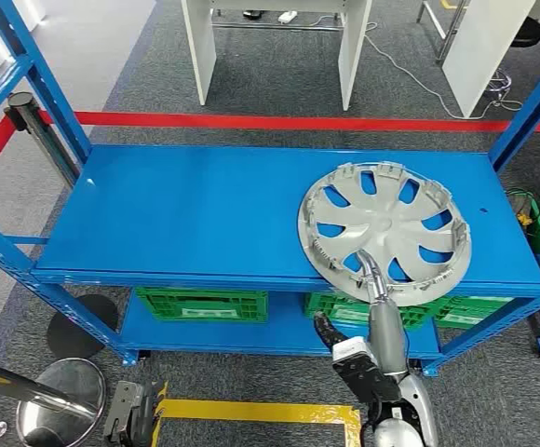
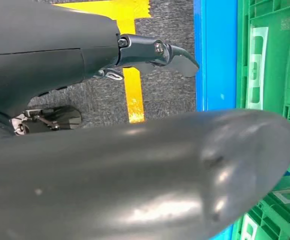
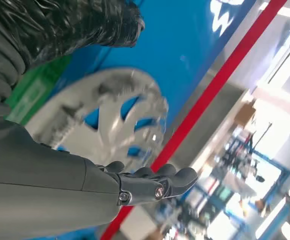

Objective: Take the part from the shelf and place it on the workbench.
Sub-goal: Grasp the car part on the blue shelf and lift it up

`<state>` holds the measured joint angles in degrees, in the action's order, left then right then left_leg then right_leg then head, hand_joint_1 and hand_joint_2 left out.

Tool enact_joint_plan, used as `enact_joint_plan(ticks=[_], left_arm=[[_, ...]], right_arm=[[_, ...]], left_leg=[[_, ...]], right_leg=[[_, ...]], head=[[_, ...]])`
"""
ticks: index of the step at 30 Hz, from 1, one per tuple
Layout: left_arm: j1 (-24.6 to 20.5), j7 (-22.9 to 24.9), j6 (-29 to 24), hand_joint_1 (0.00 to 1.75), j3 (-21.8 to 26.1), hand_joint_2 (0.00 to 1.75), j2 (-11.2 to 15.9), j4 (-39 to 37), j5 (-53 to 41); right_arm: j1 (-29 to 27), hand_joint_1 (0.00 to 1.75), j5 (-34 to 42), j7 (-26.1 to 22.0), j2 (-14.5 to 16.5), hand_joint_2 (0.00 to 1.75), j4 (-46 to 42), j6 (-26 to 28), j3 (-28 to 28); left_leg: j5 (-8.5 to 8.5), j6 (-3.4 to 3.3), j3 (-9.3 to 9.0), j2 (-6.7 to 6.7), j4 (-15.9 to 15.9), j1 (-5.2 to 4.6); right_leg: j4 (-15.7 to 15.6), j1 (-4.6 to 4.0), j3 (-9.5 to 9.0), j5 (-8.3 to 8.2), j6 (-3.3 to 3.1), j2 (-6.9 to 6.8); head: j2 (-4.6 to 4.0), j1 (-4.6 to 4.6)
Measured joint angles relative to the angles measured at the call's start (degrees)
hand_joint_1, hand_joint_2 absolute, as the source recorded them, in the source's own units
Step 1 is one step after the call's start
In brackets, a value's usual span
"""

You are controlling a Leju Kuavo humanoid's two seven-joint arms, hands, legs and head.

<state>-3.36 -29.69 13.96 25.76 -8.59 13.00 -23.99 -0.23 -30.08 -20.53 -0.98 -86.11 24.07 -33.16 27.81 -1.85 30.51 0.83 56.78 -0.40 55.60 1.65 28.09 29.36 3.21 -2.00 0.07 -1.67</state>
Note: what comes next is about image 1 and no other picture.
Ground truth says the black round stanchion base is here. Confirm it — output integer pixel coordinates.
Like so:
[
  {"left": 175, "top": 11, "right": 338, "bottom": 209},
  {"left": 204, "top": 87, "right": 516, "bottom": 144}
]
[{"left": 46, "top": 293, "right": 120, "bottom": 361}]

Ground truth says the grey plastic wheel cover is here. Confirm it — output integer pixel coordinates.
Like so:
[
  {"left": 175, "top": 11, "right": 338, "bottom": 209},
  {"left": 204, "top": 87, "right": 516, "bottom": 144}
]
[{"left": 297, "top": 161, "right": 473, "bottom": 308}]

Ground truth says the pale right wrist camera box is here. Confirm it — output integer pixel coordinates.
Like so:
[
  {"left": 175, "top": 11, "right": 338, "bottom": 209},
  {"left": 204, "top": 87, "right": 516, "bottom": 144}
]
[{"left": 331, "top": 336, "right": 370, "bottom": 366}]

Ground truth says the black topped stanchion post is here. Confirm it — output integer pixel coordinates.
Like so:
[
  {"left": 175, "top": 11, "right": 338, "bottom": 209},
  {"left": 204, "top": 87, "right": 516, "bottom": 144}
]
[{"left": 3, "top": 90, "right": 83, "bottom": 190}]

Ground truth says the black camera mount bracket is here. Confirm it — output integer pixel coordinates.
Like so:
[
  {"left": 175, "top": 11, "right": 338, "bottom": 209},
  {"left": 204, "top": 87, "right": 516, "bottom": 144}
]
[{"left": 313, "top": 310, "right": 403, "bottom": 427}]

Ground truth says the chrome stanchion post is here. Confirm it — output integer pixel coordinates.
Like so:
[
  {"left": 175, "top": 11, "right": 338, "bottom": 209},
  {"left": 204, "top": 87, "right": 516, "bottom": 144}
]
[{"left": 0, "top": 355, "right": 99, "bottom": 422}]

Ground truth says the black stool chrome base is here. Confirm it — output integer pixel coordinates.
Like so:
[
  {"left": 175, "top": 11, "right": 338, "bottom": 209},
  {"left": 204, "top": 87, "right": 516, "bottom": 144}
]
[{"left": 484, "top": 16, "right": 540, "bottom": 102}]

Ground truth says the chrome round stanchion base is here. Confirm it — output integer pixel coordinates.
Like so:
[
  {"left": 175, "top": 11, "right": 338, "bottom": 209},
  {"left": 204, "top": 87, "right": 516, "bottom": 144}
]
[{"left": 15, "top": 358, "right": 107, "bottom": 447}]

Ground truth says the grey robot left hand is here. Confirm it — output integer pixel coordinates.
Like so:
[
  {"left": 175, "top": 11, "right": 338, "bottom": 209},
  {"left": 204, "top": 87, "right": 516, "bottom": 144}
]
[{"left": 104, "top": 380, "right": 165, "bottom": 447}]

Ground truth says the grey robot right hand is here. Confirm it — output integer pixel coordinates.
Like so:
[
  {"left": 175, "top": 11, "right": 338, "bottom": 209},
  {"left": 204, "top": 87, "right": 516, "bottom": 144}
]
[{"left": 357, "top": 249, "right": 409, "bottom": 377}]

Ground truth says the white desk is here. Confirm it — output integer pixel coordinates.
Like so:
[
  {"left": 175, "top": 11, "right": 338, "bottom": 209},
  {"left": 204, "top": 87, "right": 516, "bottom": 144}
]
[
  {"left": 180, "top": 0, "right": 374, "bottom": 113},
  {"left": 441, "top": 0, "right": 538, "bottom": 119}
]

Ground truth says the white power cable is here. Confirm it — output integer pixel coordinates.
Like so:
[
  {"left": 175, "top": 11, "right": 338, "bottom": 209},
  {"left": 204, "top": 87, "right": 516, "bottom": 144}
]
[{"left": 298, "top": 13, "right": 525, "bottom": 121}]

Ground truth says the yellow floor tape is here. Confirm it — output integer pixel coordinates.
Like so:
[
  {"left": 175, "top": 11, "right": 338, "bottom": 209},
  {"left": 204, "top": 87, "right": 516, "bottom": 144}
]
[{"left": 150, "top": 397, "right": 362, "bottom": 447}]

